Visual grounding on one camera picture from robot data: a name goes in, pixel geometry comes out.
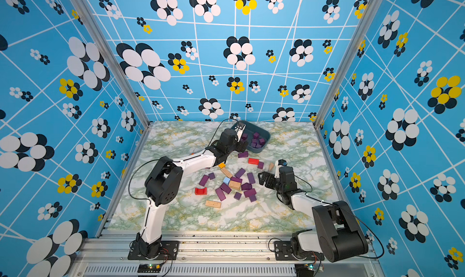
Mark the aluminium front rail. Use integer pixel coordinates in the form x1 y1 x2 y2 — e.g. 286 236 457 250
69 231 384 277

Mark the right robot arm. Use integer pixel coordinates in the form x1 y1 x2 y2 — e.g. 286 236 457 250
258 166 369 262

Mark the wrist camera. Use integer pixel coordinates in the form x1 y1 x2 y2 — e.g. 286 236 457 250
233 122 246 142
274 159 287 179

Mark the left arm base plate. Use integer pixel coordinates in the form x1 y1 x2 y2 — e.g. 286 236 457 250
127 239 180 261

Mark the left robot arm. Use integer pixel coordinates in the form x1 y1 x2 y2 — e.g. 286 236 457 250
133 123 247 260

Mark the red arch brick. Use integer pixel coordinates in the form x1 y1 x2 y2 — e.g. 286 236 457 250
194 187 207 195

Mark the natural wood square brick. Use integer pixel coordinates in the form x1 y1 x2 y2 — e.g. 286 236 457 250
228 180 242 191

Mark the engraved natural wood brick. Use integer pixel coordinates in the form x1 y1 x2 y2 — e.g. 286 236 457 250
220 168 233 178

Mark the dark teal storage bin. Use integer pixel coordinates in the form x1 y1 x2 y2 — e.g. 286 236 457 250
239 120 271 154

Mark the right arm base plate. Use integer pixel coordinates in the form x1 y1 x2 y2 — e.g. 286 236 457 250
272 240 325 262

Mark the purple brick front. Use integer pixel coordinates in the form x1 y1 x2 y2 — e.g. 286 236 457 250
215 188 226 201
243 189 256 198

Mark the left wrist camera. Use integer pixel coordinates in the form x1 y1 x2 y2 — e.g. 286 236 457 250
233 122 246 142

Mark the red flat brick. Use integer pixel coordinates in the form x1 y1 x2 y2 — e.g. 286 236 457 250
248 158 260 165

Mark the natural wood brick front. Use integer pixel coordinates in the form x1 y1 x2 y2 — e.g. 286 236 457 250
205 200 222 209

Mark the purple long brick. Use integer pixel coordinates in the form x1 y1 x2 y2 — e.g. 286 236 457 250
235 168 246 178
247 172 256 185

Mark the purple block right cluster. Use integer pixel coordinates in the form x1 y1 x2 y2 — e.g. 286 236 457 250
241 183 253 191

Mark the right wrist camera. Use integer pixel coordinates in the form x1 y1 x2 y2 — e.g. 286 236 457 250
274 159 287 179

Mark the purple wedge near bin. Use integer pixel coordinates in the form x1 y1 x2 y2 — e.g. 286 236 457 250
238 151 249 158

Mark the purple brick behind wood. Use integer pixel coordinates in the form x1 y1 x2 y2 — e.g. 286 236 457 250
230 177 242 183

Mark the purple long brick centre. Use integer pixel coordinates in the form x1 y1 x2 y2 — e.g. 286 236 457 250
247 172 256 185

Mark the purple slanted brick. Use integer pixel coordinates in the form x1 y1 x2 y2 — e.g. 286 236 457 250
220 183 232 194

